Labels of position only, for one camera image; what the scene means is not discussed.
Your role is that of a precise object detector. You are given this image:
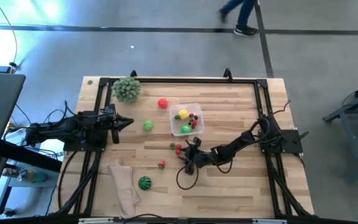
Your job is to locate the green grape bunch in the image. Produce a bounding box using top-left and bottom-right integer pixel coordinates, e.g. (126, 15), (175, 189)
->
(111, 76), (142, 103)

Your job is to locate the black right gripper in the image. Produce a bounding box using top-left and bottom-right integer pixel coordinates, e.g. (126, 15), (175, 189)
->
(178, 136), (217, 175)

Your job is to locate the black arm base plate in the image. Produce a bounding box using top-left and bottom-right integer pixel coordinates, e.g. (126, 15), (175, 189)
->
(63, 136), (108, 152)
(259, 129), (310, 155)

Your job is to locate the clear plastic tupperware container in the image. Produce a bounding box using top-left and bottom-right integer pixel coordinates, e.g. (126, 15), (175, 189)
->
(168, 103), (206, 137)

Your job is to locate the person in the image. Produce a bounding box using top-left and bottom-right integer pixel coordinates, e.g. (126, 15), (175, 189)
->
(218, 0), (260, 38)

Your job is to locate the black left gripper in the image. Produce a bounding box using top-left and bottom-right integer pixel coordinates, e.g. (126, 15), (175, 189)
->
(87, 104), (135, 144)

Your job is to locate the black desk leg beam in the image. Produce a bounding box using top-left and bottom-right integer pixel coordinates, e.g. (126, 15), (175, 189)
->
(0, 139), (63, 174)

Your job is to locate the teal plastic bottle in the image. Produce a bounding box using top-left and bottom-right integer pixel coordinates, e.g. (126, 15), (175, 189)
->
(16, 167), (48, 184)

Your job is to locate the white printed sheet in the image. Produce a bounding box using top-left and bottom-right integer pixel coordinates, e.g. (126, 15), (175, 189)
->
(39, 138), (69, 162)

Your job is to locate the green striped toy watermelon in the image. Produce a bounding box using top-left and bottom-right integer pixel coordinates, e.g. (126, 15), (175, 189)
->
(137, 175), (153, 192)

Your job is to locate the silver edge bracket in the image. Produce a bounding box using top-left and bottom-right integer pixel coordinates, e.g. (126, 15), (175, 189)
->
(252, 218), (288, 224)
(78, 217), (114, 224)

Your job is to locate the black metal table frame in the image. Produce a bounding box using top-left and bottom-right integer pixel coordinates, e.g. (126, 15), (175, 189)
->
(50, 77), (316, 218)

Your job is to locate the yellow toy pineapple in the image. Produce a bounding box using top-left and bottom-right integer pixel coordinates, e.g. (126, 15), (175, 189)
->
(174, 108), (190, 121)

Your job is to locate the beige folded cloth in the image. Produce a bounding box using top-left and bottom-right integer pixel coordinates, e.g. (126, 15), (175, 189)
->
(108, 160), (142, 218)

